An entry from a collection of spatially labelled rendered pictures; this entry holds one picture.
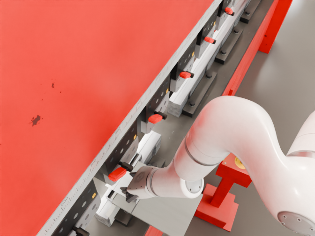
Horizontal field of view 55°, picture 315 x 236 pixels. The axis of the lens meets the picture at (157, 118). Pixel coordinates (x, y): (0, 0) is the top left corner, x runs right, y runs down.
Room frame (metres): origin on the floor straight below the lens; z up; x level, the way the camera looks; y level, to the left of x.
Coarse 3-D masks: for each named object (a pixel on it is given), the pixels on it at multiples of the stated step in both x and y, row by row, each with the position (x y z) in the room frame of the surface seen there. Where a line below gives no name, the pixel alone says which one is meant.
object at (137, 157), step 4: (136, 152) 0.55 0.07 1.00; (136, 156) 0.53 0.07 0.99; (140, 156) 0.53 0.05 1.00; (132, 160) 0.52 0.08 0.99; (136, 160) 0.51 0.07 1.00; (140, 160) 0.53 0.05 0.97; (132, 164) 0.50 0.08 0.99; (108, 192) 0.38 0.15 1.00; (112, 192) 0.39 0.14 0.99; (108, 196) 0.37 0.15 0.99
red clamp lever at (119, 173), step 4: (120, 164) 0.37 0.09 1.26; (124, 164) 0.36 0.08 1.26; (128, 164) 0.36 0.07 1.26; (120, 168) 0.34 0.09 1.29; (124, 168) 0.35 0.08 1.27; (128, 168) 0.35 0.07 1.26; (132, 168) 0.36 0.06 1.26; (112, 172) 0.32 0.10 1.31; (116, 172) 0.32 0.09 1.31; (120, 172) 0.32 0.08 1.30; (124, 172) 0.33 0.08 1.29; (108, 176) 0.31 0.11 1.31; (112, 176) 0.30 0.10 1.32; (116, 176) 0.31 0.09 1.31; (120, 176) 0.31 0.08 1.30; (112, 180) 0.30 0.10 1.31; (116, 180) 0.30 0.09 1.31
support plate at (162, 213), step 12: (120, 204) 0.34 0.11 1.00; (132, 204) 0.35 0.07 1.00; (144, 204) 0.35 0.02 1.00; (156, 204) 0.35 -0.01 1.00; (168, 204) 0.35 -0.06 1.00; (180, 204) 0.36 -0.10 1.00; (192, 204) 0.36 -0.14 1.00; (144, 216) 0.31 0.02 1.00; (156, 216) 0.31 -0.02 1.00; (168, 216) 0.31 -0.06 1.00; (180, 216) 0.32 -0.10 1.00; (192, 216) 0.32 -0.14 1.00; (156, 228) 0.27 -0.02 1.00; (168, 228) 0.28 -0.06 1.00; (180, 228) 0.28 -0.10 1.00
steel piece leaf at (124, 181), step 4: (128, 172) 0.46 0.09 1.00; (124, 176) 0.45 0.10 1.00; (128, 176) 0.45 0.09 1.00; (120, 180) 0.43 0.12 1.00; (124, 180) 0.43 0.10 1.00; (128, 180) 0.43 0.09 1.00; (120, 184) 0.41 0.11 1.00; (124, 184) 0.41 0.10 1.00; (128, 184) 0.42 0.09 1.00; (116, 188) 0.40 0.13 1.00; (120, 192) 0.38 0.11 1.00; (124, 196) 0.37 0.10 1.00; (136, 200) 0.35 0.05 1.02
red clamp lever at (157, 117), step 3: (156, 111) 0.55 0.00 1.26; (159, 111) 0.55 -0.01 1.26; (156, 114) 0.52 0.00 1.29; (159, 114) 0.54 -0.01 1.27; (162, 114) 0.54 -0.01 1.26; (165, 114) 0.54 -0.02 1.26; (150, 117) 0.49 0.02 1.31; (153, 117) 0.49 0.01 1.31; (156, 117) 0.50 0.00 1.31; (159, 117) 0.51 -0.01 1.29; (162, 117) 0.53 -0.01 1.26; (165, 117) 0.53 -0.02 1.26; (150, 120) 0.48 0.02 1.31; (153, 120) 0.48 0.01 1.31; (156, 120) 0.48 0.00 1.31; (159, 120) 0.50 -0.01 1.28; (153, 123) 0.48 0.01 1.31
